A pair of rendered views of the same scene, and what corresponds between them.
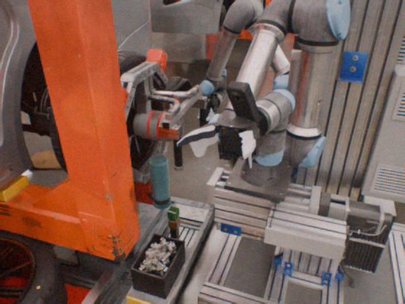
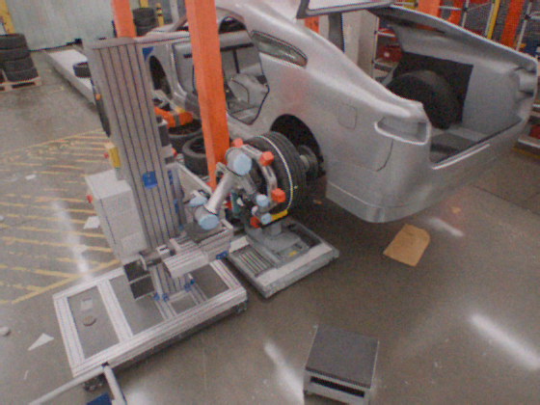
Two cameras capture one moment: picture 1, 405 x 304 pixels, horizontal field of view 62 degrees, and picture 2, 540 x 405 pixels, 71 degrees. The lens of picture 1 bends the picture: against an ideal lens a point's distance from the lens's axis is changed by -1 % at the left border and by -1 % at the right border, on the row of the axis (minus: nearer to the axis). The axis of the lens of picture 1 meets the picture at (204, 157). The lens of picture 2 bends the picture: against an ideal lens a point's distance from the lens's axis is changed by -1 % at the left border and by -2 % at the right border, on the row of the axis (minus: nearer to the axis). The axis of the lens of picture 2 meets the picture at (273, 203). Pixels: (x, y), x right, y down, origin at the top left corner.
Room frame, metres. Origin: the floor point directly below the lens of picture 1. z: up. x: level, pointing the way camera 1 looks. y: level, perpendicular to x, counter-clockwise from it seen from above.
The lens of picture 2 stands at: (3.25, -1.80, 2.41)
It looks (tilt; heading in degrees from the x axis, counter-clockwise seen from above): 33 degrees down; 127
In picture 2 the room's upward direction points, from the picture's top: 2 degrees counter-clockwise
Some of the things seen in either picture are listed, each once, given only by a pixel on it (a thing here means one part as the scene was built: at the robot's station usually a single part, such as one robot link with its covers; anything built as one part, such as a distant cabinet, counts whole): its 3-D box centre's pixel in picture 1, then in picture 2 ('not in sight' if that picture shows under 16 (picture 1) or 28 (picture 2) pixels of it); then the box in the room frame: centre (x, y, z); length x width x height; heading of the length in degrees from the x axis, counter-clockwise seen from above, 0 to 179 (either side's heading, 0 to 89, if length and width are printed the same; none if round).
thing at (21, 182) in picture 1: (4, 185); not in sight; (1.18, 0.85, 0.71); 0.14 x 0.14 x 0.05; 72
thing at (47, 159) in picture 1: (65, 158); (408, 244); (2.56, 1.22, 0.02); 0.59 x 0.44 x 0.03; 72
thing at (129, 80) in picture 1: (145, 124); (254, 179); (1.48, 0.28, 0.85); 0.54 x 0.07 x 0.54; 162
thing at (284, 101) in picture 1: (274, 108); not in sight; (0.80, -0.18, 1.21); 0.11 x 0.08 x 0.09; 146
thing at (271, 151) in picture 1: (264, 141); not in sight; (0.81, -0.16, 1.12); 0.11 x 0.08 x 0.11; 56
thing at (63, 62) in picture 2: not in sight; (89, 75); (-5.44, 2.90, 0.19); 6.82 x 0.86 x 0.39; 162
